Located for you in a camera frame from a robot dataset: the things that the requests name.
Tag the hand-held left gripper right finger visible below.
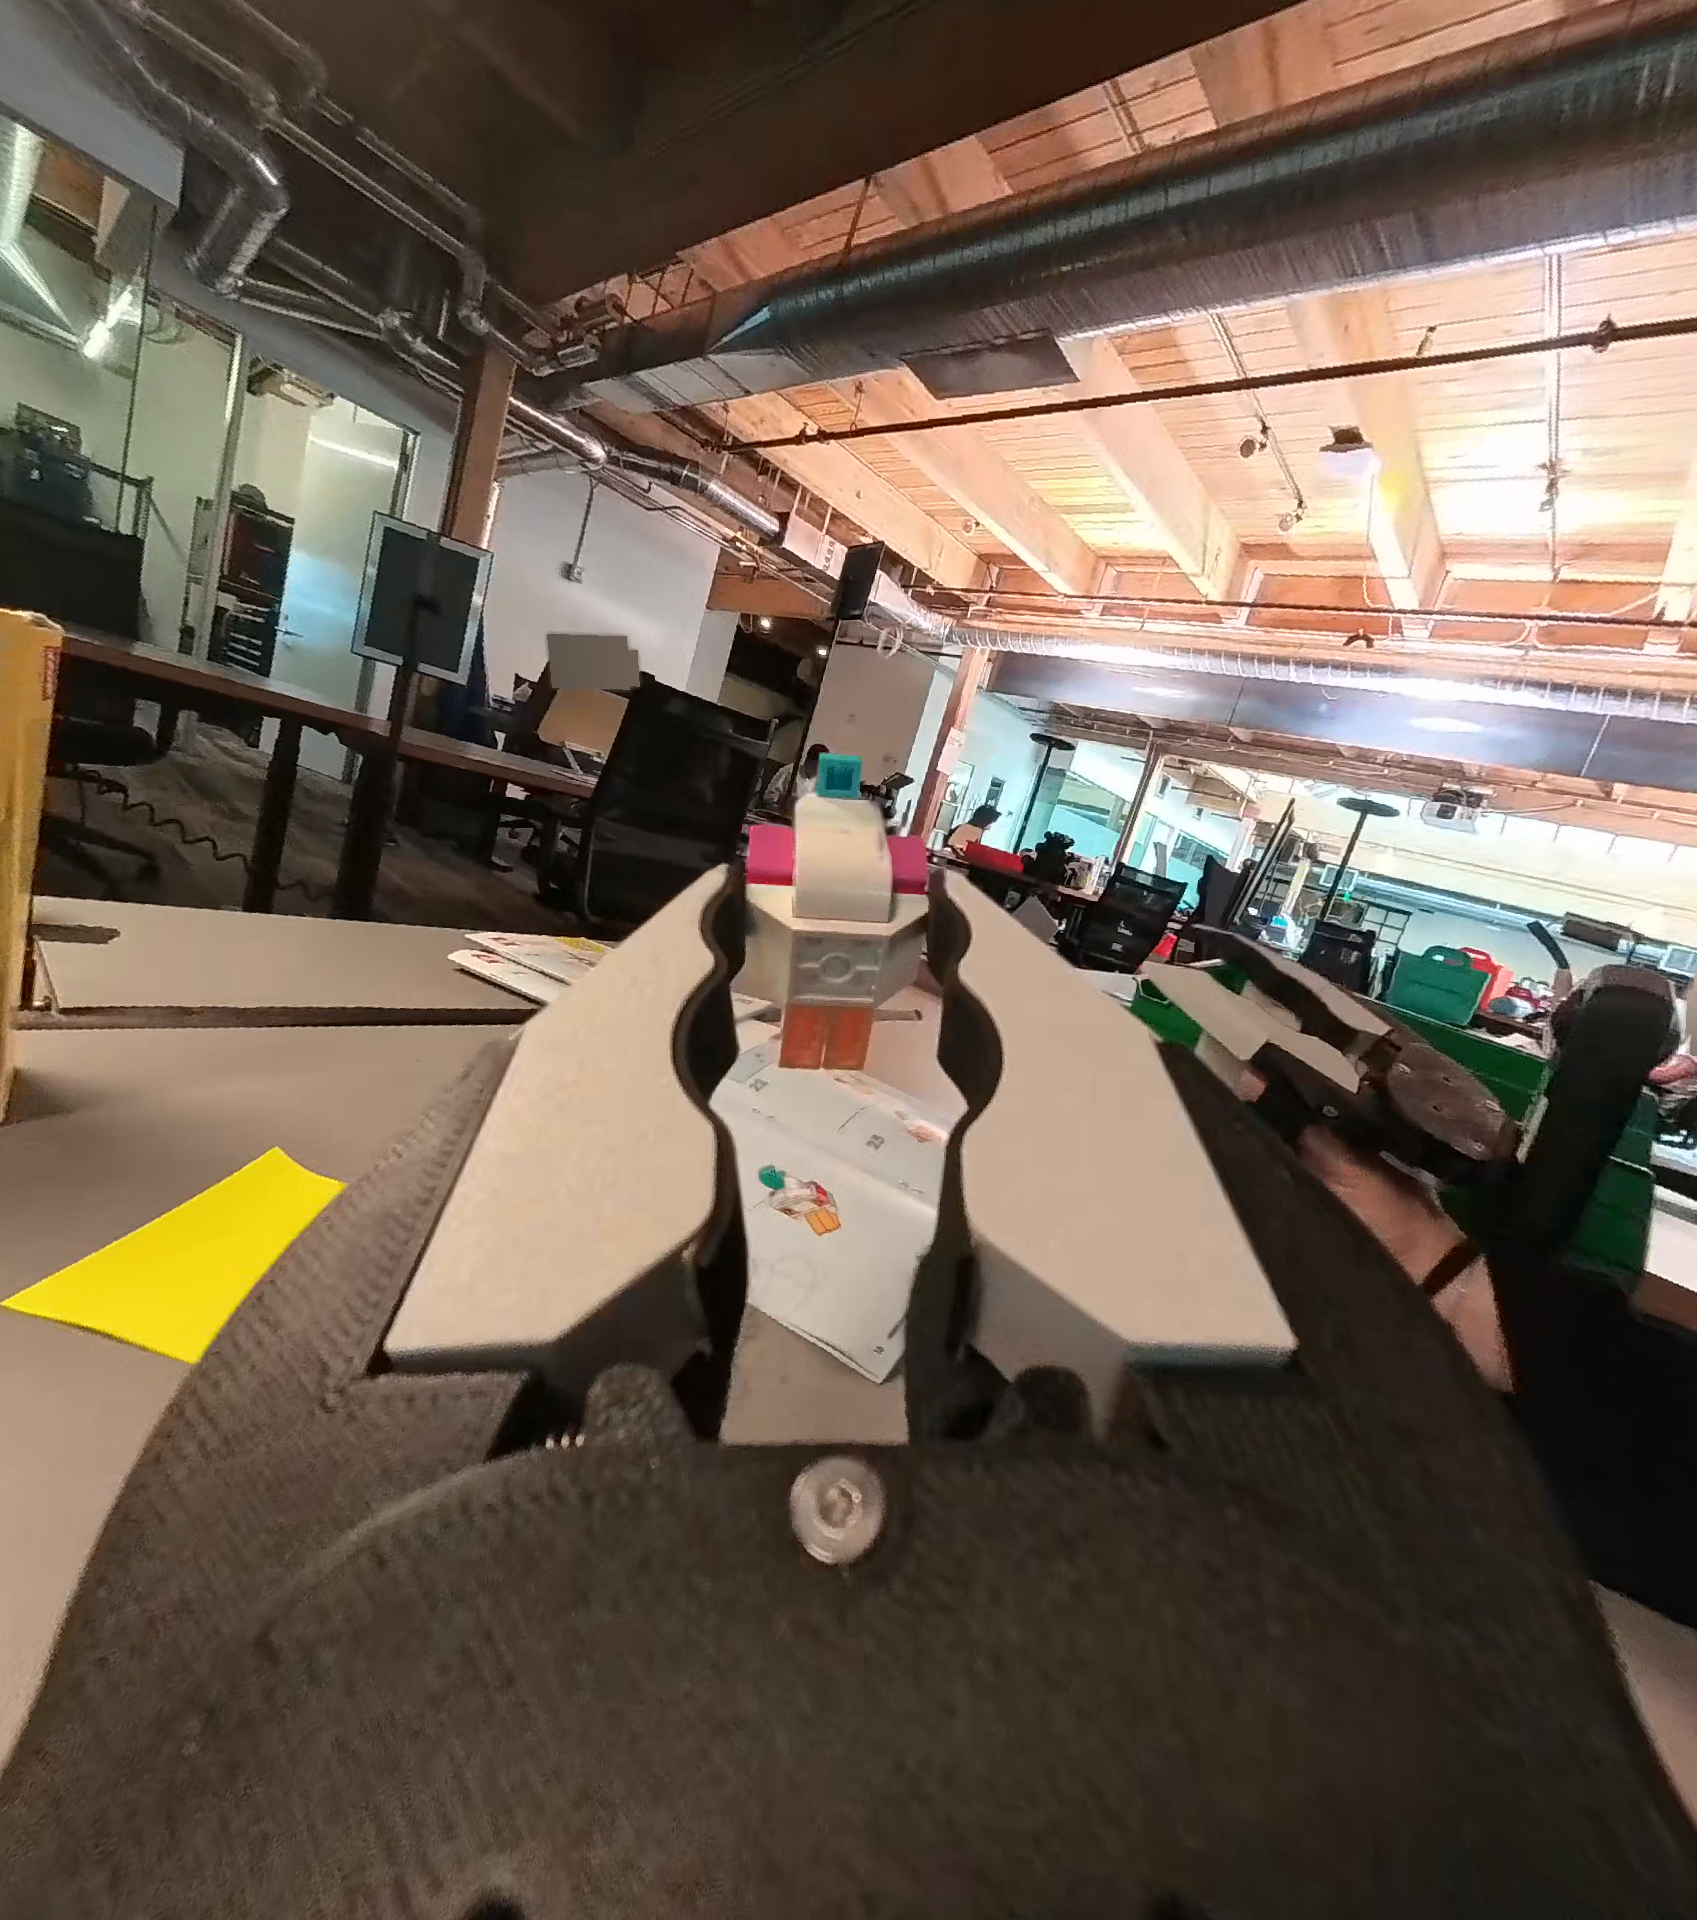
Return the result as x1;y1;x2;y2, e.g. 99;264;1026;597
905;869;1305;1426

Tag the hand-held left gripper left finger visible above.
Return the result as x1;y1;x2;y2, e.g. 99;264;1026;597
380;862;743;1379

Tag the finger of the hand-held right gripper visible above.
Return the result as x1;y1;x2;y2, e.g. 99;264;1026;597
1137;961;1373;1099
1191;927;1395;1052

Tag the small white lego figure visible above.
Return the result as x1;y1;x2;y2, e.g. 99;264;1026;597
743;748;931;1076

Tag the lego instruction leaflet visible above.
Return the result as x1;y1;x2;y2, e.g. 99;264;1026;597
451;927;616;1006

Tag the person's right hand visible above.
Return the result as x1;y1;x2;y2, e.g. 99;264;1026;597
1293;1052;1697;1391

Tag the black office chair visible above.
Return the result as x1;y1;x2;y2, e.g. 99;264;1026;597
544;679;778;935

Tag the yellow paper sheet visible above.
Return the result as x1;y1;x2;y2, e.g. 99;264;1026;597
0;1145;351;1367

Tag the long dark desk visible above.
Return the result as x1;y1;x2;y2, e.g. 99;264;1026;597
49;625;599;920

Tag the large dark ceiling duct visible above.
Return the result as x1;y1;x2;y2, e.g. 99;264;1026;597
722;0;1697;366

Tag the silver ventilation duct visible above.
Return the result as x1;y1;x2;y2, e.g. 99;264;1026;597
0;0;300;307

